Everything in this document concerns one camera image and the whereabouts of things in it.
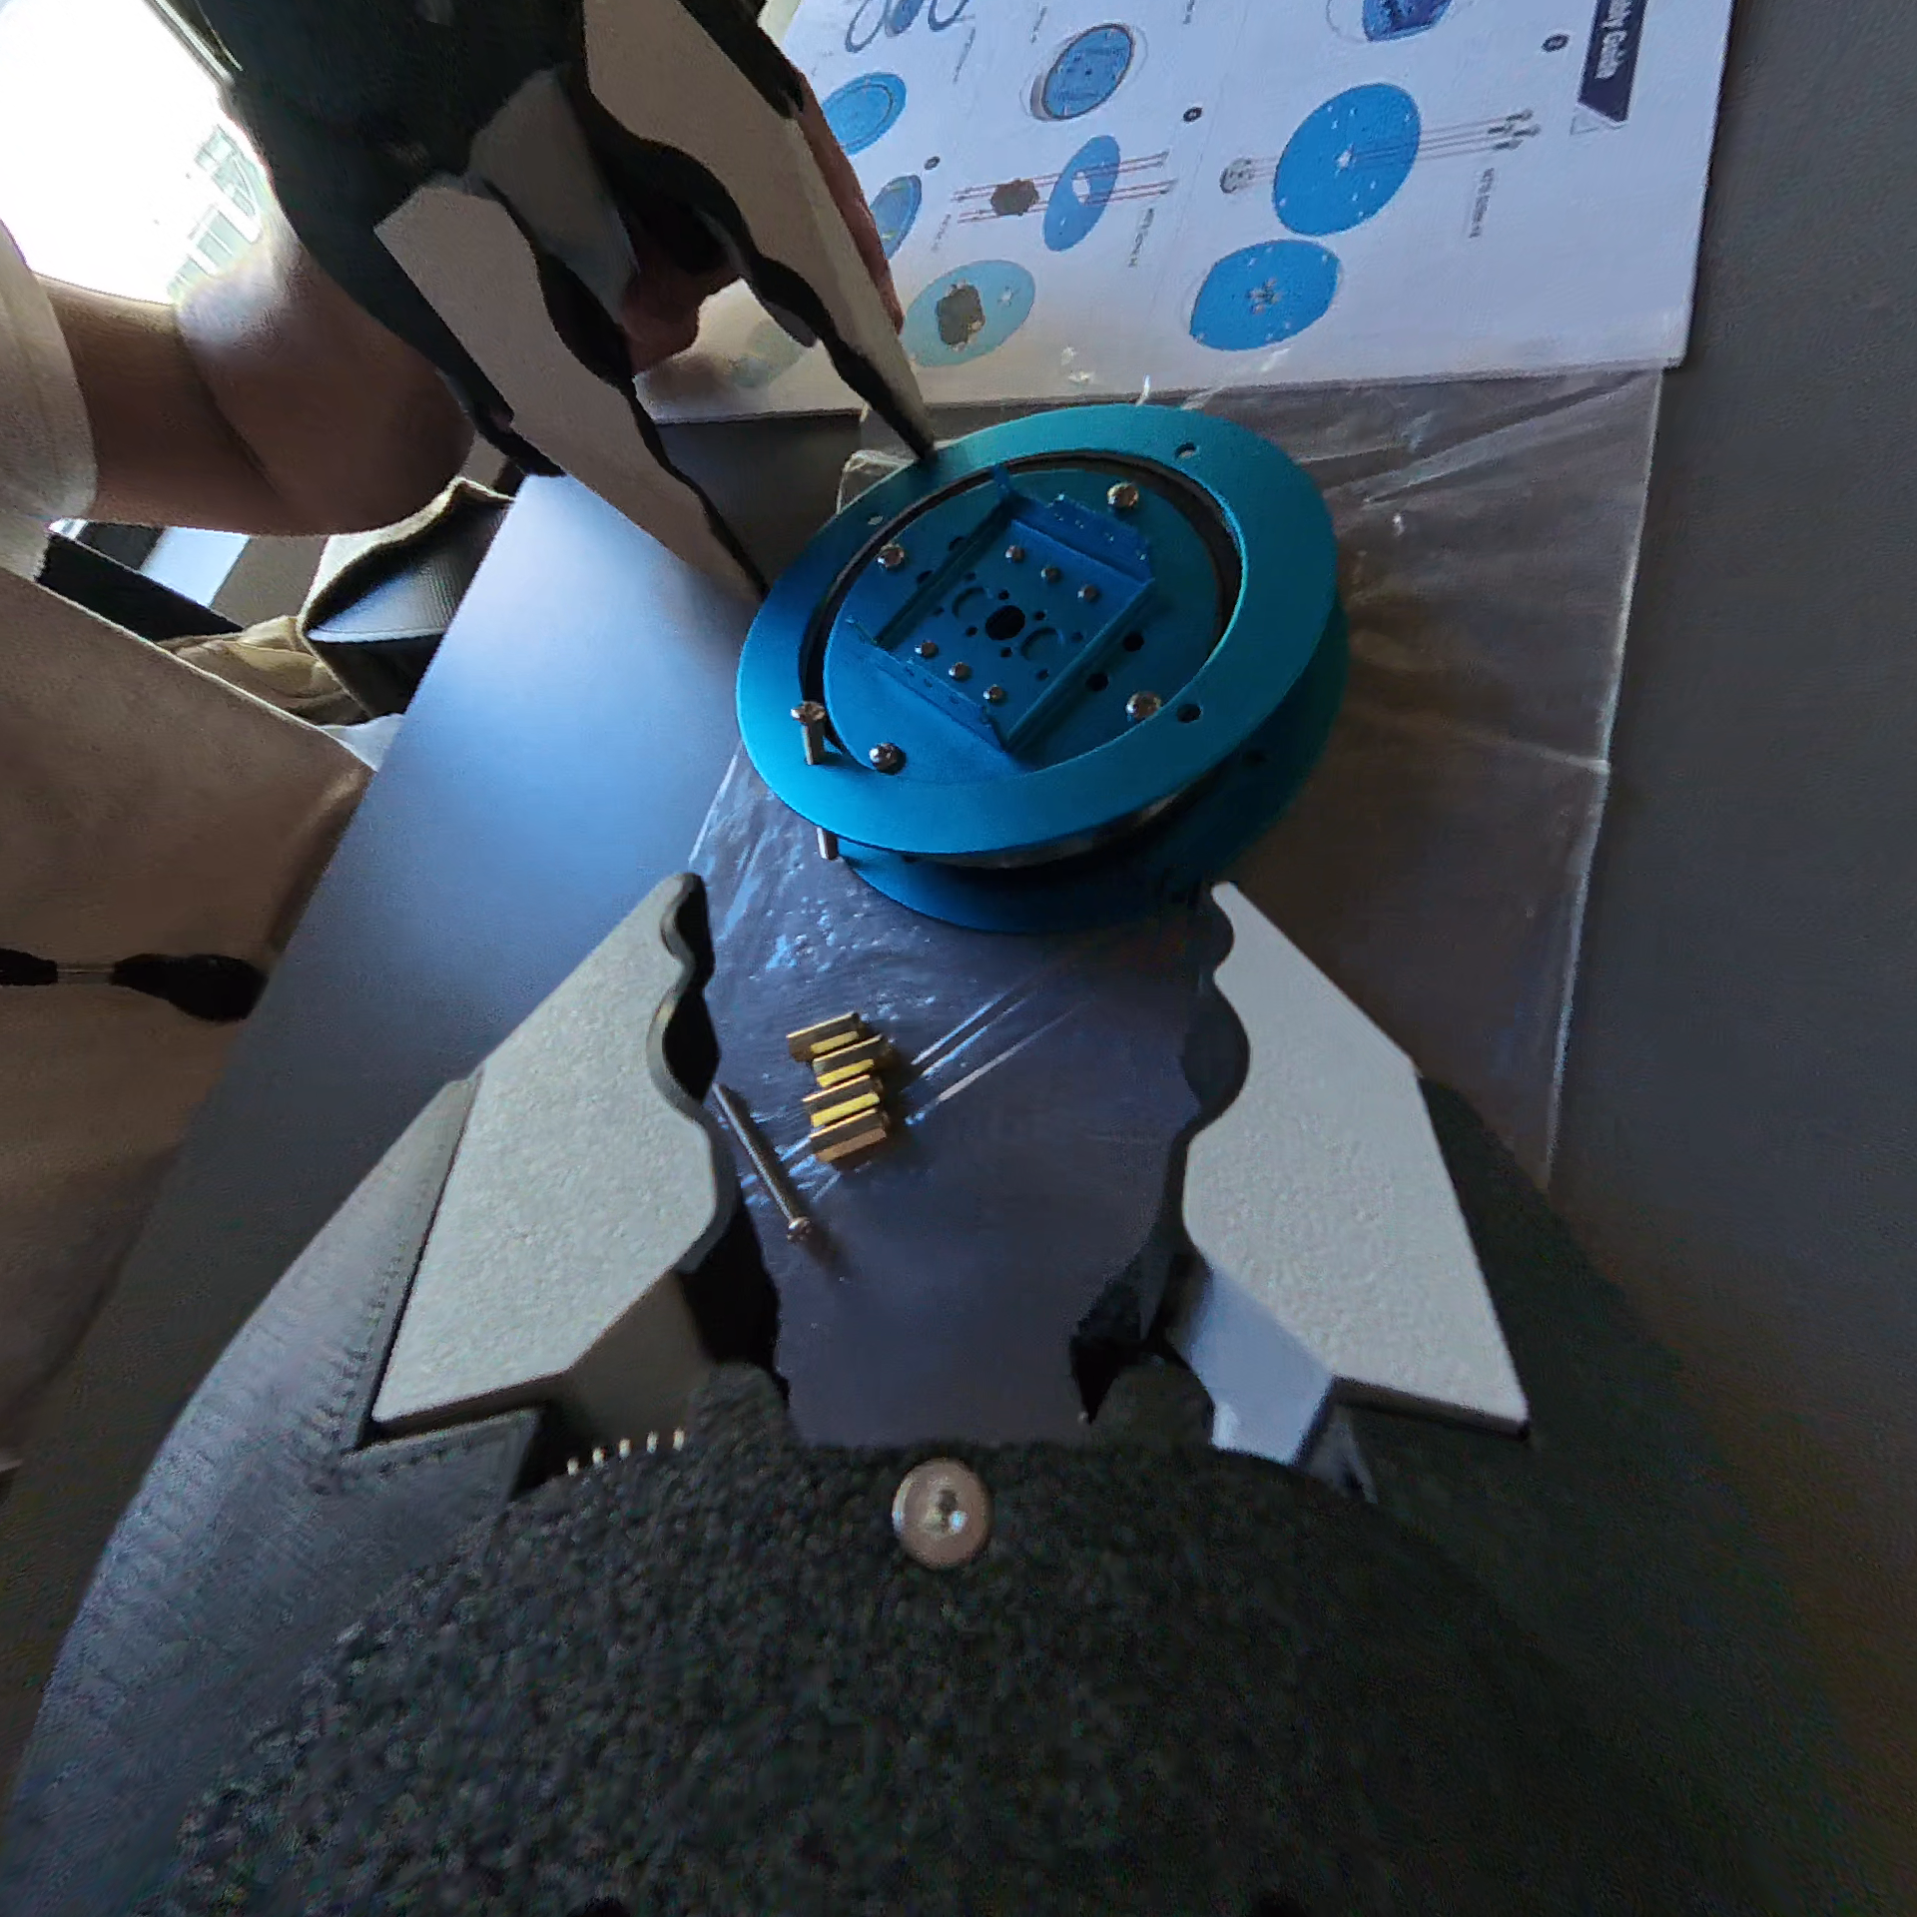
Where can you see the round bearing with blue bracket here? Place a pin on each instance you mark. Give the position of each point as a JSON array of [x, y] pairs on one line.
[[1019, 598]]

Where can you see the large clear plastic bag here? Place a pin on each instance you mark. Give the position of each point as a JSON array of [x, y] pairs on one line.
[[1468, 598]]

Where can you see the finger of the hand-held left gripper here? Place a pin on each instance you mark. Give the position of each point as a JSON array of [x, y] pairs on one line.
[[720, 107], [494, 315]]

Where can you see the person's khaki trousers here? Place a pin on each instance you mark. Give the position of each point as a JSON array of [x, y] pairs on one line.
[[254, 651]]

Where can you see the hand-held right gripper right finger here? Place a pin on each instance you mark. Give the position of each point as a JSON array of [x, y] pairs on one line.
[[1334, 1200]]

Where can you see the assembly manual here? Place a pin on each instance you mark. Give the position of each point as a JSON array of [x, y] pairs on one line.
[[1497, 271]]

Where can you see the person's left hand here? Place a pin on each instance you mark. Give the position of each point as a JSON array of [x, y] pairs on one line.
[[666, 315]]

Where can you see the person's left forearm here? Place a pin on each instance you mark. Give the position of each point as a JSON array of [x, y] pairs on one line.
[[223, 406]]

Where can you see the large window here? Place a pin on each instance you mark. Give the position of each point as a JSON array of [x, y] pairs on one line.
[[105, 149]]

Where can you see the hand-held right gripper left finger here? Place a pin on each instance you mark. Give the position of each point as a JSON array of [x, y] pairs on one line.
[[555, 1200]]

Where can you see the long silver screw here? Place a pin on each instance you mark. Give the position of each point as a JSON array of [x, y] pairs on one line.
[[760, 1160], [811, 722]]

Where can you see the grey desk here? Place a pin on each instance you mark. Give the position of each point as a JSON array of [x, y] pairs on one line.
[[1796, 749]]

